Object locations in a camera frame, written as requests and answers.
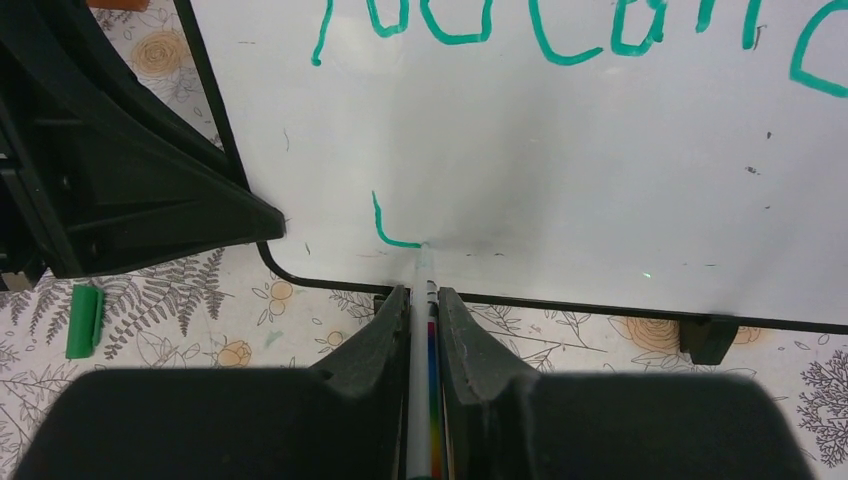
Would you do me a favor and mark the green marker cap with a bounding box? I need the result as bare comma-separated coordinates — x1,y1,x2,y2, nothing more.
65,285,104,360

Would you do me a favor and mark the white board with black frame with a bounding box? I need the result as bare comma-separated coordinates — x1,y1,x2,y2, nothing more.
176,1,847,334

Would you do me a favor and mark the green capped whiteboard marker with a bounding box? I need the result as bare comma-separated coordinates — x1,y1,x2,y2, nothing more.
406,243,445,479

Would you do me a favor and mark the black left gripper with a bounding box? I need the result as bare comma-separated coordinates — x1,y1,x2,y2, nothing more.
1,1,285,292

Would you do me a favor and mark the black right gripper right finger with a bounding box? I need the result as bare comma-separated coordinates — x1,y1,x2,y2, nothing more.
438,288,813,479

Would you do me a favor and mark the floral patterned tablecloth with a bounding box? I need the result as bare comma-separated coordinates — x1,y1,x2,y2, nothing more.
1,1,847,479

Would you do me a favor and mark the wooden compartment tray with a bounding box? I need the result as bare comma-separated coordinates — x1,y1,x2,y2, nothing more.
86,0,150,12

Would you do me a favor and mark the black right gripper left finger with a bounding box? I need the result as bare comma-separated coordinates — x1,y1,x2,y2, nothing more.
14,286,410,479

